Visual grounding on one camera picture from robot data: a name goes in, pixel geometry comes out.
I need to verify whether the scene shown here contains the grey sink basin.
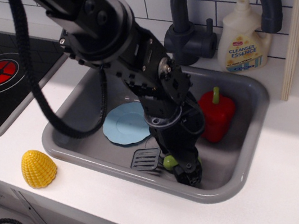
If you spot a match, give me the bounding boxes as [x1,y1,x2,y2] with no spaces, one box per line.
[42,66,269,204]

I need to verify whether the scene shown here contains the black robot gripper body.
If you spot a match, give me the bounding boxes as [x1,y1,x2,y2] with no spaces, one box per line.
[143,100,214,180]

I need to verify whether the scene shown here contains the dark grey faucet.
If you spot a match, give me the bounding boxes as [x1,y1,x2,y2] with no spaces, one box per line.
[164,0,283,66]

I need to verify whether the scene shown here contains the cream cleanser bottle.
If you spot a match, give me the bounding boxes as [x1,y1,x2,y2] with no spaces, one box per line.
[217,0,273,73]

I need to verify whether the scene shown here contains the grey spatula with green handle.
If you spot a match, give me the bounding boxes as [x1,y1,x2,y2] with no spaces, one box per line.
[130,147,202,171]

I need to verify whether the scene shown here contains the light blue plate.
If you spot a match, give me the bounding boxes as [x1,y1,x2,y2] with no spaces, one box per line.
[103,102,150,145]

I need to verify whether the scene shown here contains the red toy bell pepper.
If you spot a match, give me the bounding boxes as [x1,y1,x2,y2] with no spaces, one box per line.
[198,86,236,143]

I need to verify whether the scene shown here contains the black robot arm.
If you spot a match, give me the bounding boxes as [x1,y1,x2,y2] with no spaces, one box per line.
[34,0,205,186]

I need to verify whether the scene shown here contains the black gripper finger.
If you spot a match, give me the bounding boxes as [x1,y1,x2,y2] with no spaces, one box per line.
[173,166,190,185]
[187,162,203,186]

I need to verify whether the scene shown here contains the yellow toy corn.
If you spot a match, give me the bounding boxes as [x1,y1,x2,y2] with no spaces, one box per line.
[21,150,57,189]

